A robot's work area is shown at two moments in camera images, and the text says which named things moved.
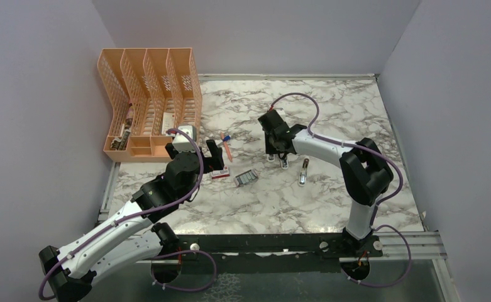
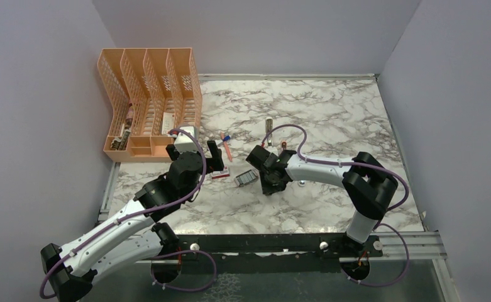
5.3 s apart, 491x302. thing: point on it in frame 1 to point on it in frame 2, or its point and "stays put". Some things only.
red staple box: [220, 173] stays put
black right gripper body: [270, 147] to [269, 184]
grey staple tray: [246, 177] stays put
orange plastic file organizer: [148, 92] stays put
